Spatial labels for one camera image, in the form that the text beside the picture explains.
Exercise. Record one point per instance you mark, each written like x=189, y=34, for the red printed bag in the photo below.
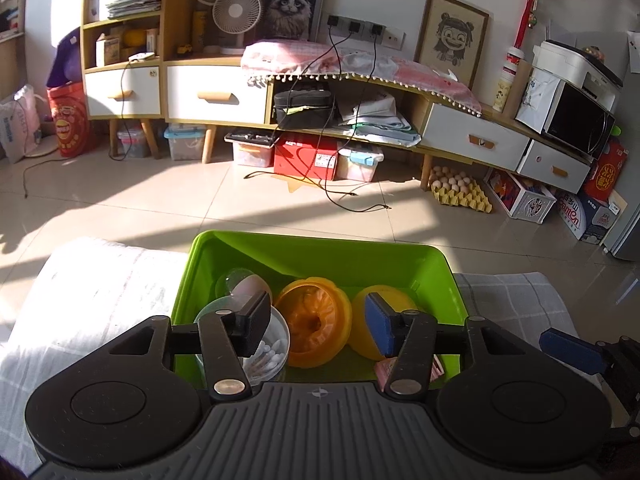
x=67, y=125

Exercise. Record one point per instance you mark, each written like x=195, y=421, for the black tray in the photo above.
x=250, y=137

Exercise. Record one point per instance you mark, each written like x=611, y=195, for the yellow round object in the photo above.
x=135, y=39

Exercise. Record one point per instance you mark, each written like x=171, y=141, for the wooden bookshelf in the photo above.
x=10, y=60

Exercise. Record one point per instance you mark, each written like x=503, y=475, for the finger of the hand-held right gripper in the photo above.
x=572, y=350

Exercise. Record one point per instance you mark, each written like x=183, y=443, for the white printer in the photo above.
x=570, y=62

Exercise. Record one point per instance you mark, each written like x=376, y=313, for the white plastic bag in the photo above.
x=17, y=125

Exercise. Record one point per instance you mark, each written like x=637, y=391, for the white printed cardboard box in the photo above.
x=530, y=207

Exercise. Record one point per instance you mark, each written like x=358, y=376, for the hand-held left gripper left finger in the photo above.
x=252, y=320

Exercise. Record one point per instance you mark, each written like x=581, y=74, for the red orange gift box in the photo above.
x=605, y=175

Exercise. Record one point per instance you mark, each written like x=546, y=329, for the clear cotton swab jar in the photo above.
x=272, y=345

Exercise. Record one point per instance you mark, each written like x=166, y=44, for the black microwave oven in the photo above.
x=575, y=115

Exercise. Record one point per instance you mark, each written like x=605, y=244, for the orange toy pumpkin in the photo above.
x=310, y=320

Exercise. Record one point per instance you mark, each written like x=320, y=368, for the yellow egg tray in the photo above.
x=457, y=185

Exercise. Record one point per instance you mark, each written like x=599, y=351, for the white carton red print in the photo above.
x=580, y=215

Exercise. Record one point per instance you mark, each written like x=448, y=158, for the clear storage box blue lid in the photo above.
x=184, y=145
x=360, y=165

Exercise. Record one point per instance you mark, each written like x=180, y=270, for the white wall socket strip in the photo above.
x=392, y=37

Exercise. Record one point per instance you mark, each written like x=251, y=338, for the framed cat picture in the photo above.
x=290, y=7

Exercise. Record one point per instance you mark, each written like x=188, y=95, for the white red lidded cup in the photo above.
x=512, y=62

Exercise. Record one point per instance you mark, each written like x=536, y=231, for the printed paper cup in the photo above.
x=502, y=95

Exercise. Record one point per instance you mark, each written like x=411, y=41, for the wooden cabinet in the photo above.
x=177, y=10

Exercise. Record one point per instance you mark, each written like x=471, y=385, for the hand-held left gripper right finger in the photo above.
x=381, y=322

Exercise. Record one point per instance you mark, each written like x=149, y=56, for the small cardboard box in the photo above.
x=107, y=50

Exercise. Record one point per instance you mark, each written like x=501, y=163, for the stack of folded cloths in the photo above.
x=380, y=127

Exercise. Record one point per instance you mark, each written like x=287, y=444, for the yellow plastic bowl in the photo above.
x=395, y=297

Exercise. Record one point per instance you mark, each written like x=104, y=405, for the white desk fan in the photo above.
x=235, y=10

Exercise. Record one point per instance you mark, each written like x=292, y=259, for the black bag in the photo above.
x=300, y=110

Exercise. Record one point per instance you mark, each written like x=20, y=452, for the grey refrigerator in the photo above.
x=627, y=230

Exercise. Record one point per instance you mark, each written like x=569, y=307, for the yellow bottle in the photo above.
x=200, y=32

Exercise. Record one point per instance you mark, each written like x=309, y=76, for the white cabinet drawer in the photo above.
x=475, y=127
x=555, y=165
x=215, y=82
x=122, y=85

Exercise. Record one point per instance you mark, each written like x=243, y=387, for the small pink packet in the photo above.
x=384, y=372

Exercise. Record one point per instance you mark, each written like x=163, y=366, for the purple cloth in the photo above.
x=65, y=60

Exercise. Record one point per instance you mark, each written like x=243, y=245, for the green plastic box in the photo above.
x=325, y=255

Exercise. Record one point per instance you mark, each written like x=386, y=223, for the framed cartoon drawing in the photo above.
x=452, y=35

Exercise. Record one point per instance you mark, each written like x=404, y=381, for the pink tasselled cloth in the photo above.
x=300, y=57

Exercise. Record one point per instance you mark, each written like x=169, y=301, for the grey checked tablecloth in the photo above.
x=100, y=285

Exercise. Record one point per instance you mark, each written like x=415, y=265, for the stack of papers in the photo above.
x=135, y=0

